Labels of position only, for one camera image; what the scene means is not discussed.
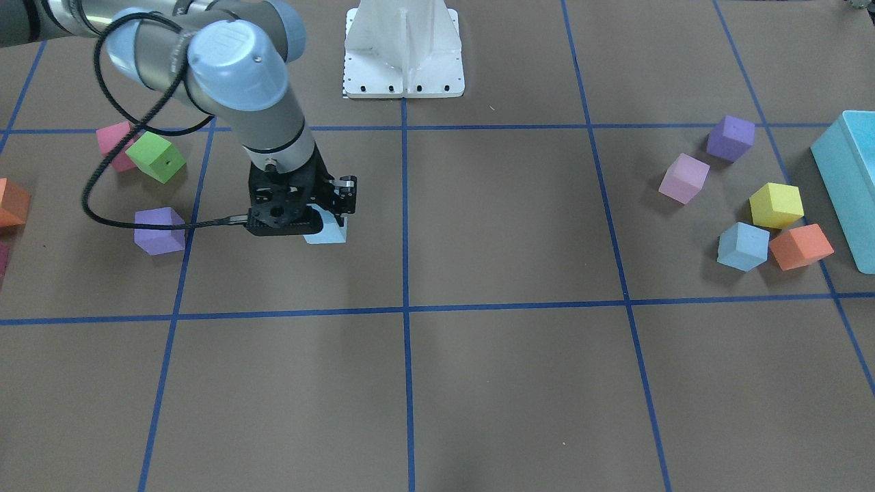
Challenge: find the magenta foam block near bin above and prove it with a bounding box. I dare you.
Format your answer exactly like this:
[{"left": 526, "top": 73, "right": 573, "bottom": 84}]
[{"left": 0, "top": 242, "right": 12, "bottom": 280}]

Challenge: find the green foam block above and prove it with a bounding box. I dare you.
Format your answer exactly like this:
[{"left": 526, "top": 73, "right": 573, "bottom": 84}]
[{"left": 124, "top": 132, "right": 187, "bottom": 184}]

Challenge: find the orange foam block near blue bin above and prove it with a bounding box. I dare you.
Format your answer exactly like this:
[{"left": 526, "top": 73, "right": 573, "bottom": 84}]
[{"left": 768, "top": 224, "right": 835, "bottom": 271}]

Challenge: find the white pedestal column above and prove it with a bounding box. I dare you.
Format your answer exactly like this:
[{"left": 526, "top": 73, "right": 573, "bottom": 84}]
[{"left": 342, "top": 1, "right": 466, "bottom": 99}]

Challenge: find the violet foam block near pink bin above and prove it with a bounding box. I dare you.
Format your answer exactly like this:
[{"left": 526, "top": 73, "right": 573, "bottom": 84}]
[{"left": 133, "top": 206, "right": 187, "bottom": 256}]

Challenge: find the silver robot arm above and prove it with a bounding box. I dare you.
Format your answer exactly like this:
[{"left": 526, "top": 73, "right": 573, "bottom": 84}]
[{"left": 2, "top": 1, "right": 357, "bottom": 244}]

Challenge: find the light blue foam block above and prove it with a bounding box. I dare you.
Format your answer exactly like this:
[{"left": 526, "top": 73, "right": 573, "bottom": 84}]
[{"left": 716, "top": 222, "right": 770, "bottom": 272}]

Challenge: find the pale blue foam block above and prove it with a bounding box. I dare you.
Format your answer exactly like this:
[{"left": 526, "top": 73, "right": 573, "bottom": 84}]
[{"left": 304, "top": 204, "right": 347, "bottom": 244}]

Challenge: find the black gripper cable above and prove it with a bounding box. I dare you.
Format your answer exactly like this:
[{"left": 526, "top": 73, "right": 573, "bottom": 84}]
[{"left": 81, "top": 12, "right": 250, "bottom": 230}]

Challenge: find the purple foam block near blue bin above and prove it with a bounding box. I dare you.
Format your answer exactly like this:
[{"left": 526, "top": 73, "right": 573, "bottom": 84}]
[{"left": 705, "top": 115, "right": 756, "bottom": 162}]

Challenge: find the yellow foam block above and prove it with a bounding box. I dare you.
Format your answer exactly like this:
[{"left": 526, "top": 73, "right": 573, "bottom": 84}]
[{"left": 748, "top": 182, "right": 805, "bottom": 230}]

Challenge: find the light pink foam block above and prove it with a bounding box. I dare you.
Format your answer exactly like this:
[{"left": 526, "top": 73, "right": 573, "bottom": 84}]
[{"left": 658, "top": 153, "right": 710, "bottom": 205}]

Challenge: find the orange foam block near pink bin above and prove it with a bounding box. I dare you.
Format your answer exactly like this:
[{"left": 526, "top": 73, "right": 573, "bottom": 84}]
[{"left": 1, "top": 178, "right": 31, "bottom": 228}]

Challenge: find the light blue plastic bin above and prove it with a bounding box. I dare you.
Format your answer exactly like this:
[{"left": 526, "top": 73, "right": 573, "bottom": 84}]
[{"left": 810, "top": 110, "right": 874, "bottom": 275}]

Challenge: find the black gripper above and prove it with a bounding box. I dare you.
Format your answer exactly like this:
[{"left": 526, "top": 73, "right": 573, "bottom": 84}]
[{"left": 245, "top": 149, "right": 358, "bottom": 236}]

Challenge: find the crimson foam block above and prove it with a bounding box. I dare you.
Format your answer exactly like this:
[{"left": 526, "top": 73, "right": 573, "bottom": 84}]
[{"left": 96, "top": 121, "right": 138, "bottom": 174}]

